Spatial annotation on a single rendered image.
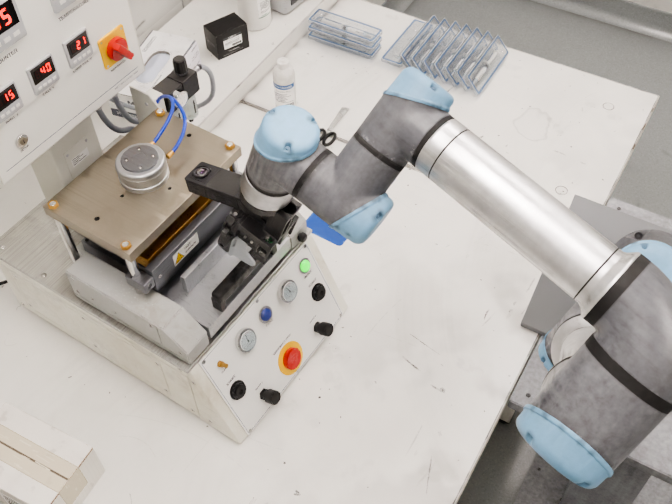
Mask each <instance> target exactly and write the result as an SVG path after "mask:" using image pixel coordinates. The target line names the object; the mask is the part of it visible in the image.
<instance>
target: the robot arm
mask: <svg viewBox="0 0 672 504"><path fill-rule="evenodd" d="M382 94H383V95H382V97H381V98H380V99H379V101H378V102H377V104H376V105H375V106H374V108H373V109H372V110H371V112H370V113H369V114H368V116H367V117H366V119H365V120H364V121H363V123H362V124H361V125H360V127H359V128H358V129H357V131H356V132H355V133H354V135H353V136H352V137H351V139H350V140H349V141H348V143H347V144H346V145H345V147H344V148H343V149H342V151H341V152H340V154H339V155H338V156H337V155H335V154H334V153H333V152H332V151H330V150H329V149H327V148H326V147H325V146H324V145H322V144H321V143H320V142H319V141H320V129H319V126H318V124H317V122H316V120H315V118H314V117H313V116H312V115H311V114H310V113H309V112H308V111H306V110H305V109H303V108H301V107H298V106H294V105H281V106H277V107H275V108H273V109H271V110H270V111H268V112H267V113H266V114H265V116H264V117H263V119H262V121H261V124H260V126H259V128H258V129H257V131H256V132H255V134H254V138H253V145H252V148H251V151H250V154H249V157H248V160H247V162H246V165H245V168H244V171H243V174H242V175H241V174H238V173H235V172H232V171H229V170H226V169H223V168H220V167H217V166H214V165H211V164H208V163H205V162H200V163H199V164H198V165H197V166H196V167H195V168H194V169H193V170H192V171H191V172H190V173H189V174H188V175H187V176H186V177H185V181H186V184H187V187H188V190H189V192H191V193H194V194H197V195H200V196H202V197H205V198H208V199H211V200H214V201H216V202H219V203H222V204H225V205H227V206H230V207H233V209H232V210H231V212H230V213H229V214H228V216H227V217H226V219H225V222H224V223H223V229H222V230H221V234H220V236H219V239H218V245H219V246H220V247H221V248H222V250H223V251H224V252H225V253H226V254H228V255H229V256H235V257H237V258H238V259H240V260H242V261H243V262H245V263H247V264H248V265H250V266H254V265H255V260H254V259H253V258H252V257H251V255H250V254H249V253H248V251H247V246H249V247H250V248H252V249H253V250H254V251H253V254H252V256H254V257H255V258H256V259H257V260H259V261H260V262H261V263H263V264H265V262H266V260H267V258H268V256H269V254H270V252H271V249H272V248H273V247H274V246H275V245H276V244H279V245H281V243H282V242H283V240H284V239H285V238H286V236H287V234H290V235H291V234H292V232H293V229H294V227H295V225H296V223H297V221H298V219H299V217H298V216H297V215H296V213H297V212H298V211H299V210H300V209H301V206H302V204H303V205H304V206H306V207H307V208H308V209H309V210H311V211H312V212H313V213H314V214H316V215H317V216H318V217H319V218H321V219H322V220H323V221H324V222H326V223H327V224H328V225H329V227H330V228H331V229H334V230H335V231H337V232H338V233H339V234H341V235H342V236H343V237H345V238H347V239H348V240H350V241H351V242H353V243H355V244H361V243H364V242H365V241H367V240H368V239H369V238H370V236H371V235H372V234H373V233H374V232H375V231H376V229H377V228H378V227H379V226H380V225H381V223H382V222H383V221H384V219H385V218H386V217H387V215H388V214H389V213H390V211H391V210H392V208H393V205H394V202H393V200H392V199H391V198H390V197H389V196H388V194H387V193H386V191H387V190H388V188H389V187H390V186H391V184H392V183H393V182H394V180H395V179H396V178H397V176H398V175H399V174H400V172H401V171H402V170H403V169H404V167H405V166H406V165H407V164H408V162H409V163H410V164H412V165H413V166H414V167H415V168H417V169H418V170H419V171H420V172H421V173H423V174H424V175H425V176H426V177H427V178H429V179H430V180H431V181H432V182H434V183H435V184H436V185H437V186H438V187H440V188H441V189H442V190H443V191H444V192H446V193H447V194H448V195H449V196H450V197H452V198H453V199H454V200H455V201H456V202H458V203H459V204H460V205H461V206H462V207H464V208H465V209H466V210H467V211H468V212H470V213H471V214H472V215H473V216H474V217H476V218H477V219H478V220H479V221H480V222H482V223H483V224H484V225H485V226H487V227H488V228H489V229H490V230H491V231H493V232H494V233H495V234H496V235H497V236H499V237H500V238H501V239H502V240H503V241H505V242H506V243H507V244H508V245H509V246H511V247H512V248H513V249H514V250H515V251H517V252H518V253H519V254H520V255H521V256H523V257H524V258H525V259H526V260H527V261H529V262H530V263H531V264H532V265H533V266H535V267H536V268H537V269H538V270H540V271H541V272H542V273H543V274H544V275H546V276H547V277H548V278H549V279H550V280H552V281H553V282H554V283H555V284H556V285H558V286H559V287H560V288H561V289H562V290H564V291H565V292H566V293H567V294H568V295H570V296H571V297H572V298H573V299H574V300H576V301H577V302H576V303H575V304H574V305H573V306H572V307H571V308H570V310H569V311H568V312H567V313H566V314H565V315H564V316H563V317H562V319H561V320H560V321H559V322H558V323H557V324H556V325H555V326H554V328H553V329H551V330H550V331H549V332H548V333H547V334H546V335H545V336H544V339H543V341H542V342H541V343H540V345H539V348H538V353H539V357H540V360H541V361H542V362H543V363H544V366H545V368H546V369H547V370H548V371H549V372H548V373H547V375H546V376H545V378H544V380H543V383H542V386H541V390H540V392H539V393H538V394H537V395H536V396H535V398H534V399H533V400H532V401H531V402H530V403H529V404H526V405H525V406H524V407H523V411H522V412H521V414H520V415H519V416H518V417H517V420H516V426H517V429H518V431H519V432H520V434H521V435H522V437H523V438H524V439H525V440H526V442H527V443H528V444H529V445H530V446H531V447H532V448H533V449H534V450H535V451H536V452H537V453H538V454H539V455H540V456H541V457H542V458H543V459H544V460H545V461H546V462H547V463H549V464H550V465H551V466H552V467H553V468H554V469H556V470H557V471H558V472H559V473H561V474H562V475H563V476H565V477H566V478H567V479H569V480H570V481H572V482H573V483H575V484H577V485H578V486H580V487H583V488H586V489H593V488H596V487H597V486H598V485H599V484H601V483H602V482H603V481H604V480H605V479H606V478H607V477H611V476H612V475H613V471H614V470H615V469H616V468H617V467H618V466H619V465H620V464H621V463H622V462H623V461H624V460H625V459H626V458H627V456H628V455H629V454H630V453H631V452H632V451H633V450H634V449H635V448H636V447H637V446H638V445H639V444H640V443H641V442H642V441H643V440H644V439H645V438H646V437H647V436H648V435H649V434H650V433H651V432H652V431H653V430H654V429H655V428H656V427H657V426H658V425H659V423H660V422H661V421H662V420H663V419H664V418H665V417H666V416H667V415H668V414H669V413H670V412H671V411H672V234H670V233H668V232H665V231H662V230H657V229H642V230H638V231H634V232H632V233H629V234H627V235H625V236H624V237H622V238H621V239H620V240H618V241H617V242H616V243H615V244H613V243H612V242H611V241H609V240H608V239H607V238H606V237H604V236H603V235H602V234H601V233H599V232H598V231H597V230H595V229H594V228H593V227H592V226H590V225H589V224H588V223H587V222H585V221H584V220H583V219H582V218H580V217H579V216H578V215H577V214H575V213H574V212H573V211H571V210H570V209H569V208H568V207H566V206H565V205H564V204H563V203H561V202H560V201H559V200H558V199H556V198H555V197H554V196H552V195H551V194H550V193H549V192H547V191H546V190H545V189H544V188H542V187H541V186H540V185H539V184H537V183H536V182H535V181H534V180H532V179H531V178H530V177H528V176H527V175H526V174H525V173H523V172H522V171H521V170H520V169H518V168H517V167H516V166H515V165H513V164H512V163H511V162H509V161H508V160H507V159H506V158H504V157H503V156H502V155H501V154H499V153H498V152H497V151H496V150H494V149H493V148H492V147H491V146H489V145H488V144H487V143H485V142H484V141H483V140H482V139H480V138H479V137H478V136H477V135H475V134H474V133H473V132H472V131H470V130H469V129H468V128H467V127H465V126H464V125H463V124H461V123H460V122H459V121H458V120H456V119H455V118H454V117H452V116H451V115H450V114H449V111H450V107H451V106H452V105H453V102H454V98H453V96H452V95H451V94H450V93H448V92H447V91H446V90H445V89H444V88H442V87H441V86H440V85H439V84H437V83H436V82H435V81H433V80H432V79H431V78H429V77H428V76H427V75H425V74H424V73H422V72H421V71H420V70H418V69H416V68H414V67H408V68H405V69H404V70H402V72H401V73H400V74H399V75H398V76H397V78H396V79H395V80H394V81H393V83H392V84H391V85H390V86H389V88H388V89H387V90H384V91H383V93H382ZM293 197H294V198H293ZM295 198H296V199H297V200H298V201H299V202H298V201H297V200H296V199H295ZM300 202H301V203H302V204H301V203H300ZM260 252H261V253H262V252H263V253H264V254H265V258H264V257H262V256H261V255H260V254H258V253H260Z"/></svg>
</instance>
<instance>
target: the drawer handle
mask: <svg viewBox="0 0 672 504"><path fill-rule="evenodd" d="M253 251H254V250H253V249H251V250H250V251H249V252H248V253H249V254H250V255H251V257H252V258H253V259H254V260H255V265H254V266H250V265H248V264H247V263H245V262H243V261H242V260H241V261H240V262H239V263H238V264H237V265H236V266H235V267H234V269H233V270H232V271H231V272H230V273H229V274H228V275H227V276H226V277H225V278H224V279H223V280H222V282H221V283H220V284H219V285H218V286H217V287H216V288H215V289H214V290H213V291H212V297H211V300H212V304H213V307H214V308H216V309H217V310H219V311H221V312H223V311H224V310H225V309H226V302H225V301H226V300H227V299H228V298H229V297H230V295H231V294H232V293H233V292H234V291H235V290H236V289H237V288H238V287H239V285H240V284H241V283H242V282H243V281H244V280H245V279H246V278H247V277H248V275H249V274H250V273H251V272H252V271H253V270H254V269H255V268H256V267H257V265H258V264H259V263H260V261H259V260H257V259H256V258H255V257H254V256H252V254H253ZM276 252H277V245H275V246H274V247H273V248H272V249H271V252H270V254H272V255H274V254H275V253H276Z"/></svg>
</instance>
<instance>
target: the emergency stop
mask: <svg viewBox="0 0 672 504"><path fill-rule="evenodd" d="M300 361H301V352H300V350H299V349H298V348H295V347H290V348H289V349H287V351H286V352H285V354H284V357H283V364H284V366H285V368H286V369H289V370H294V369H296V368H297V367H298V365H299V364H300Z"/></svg>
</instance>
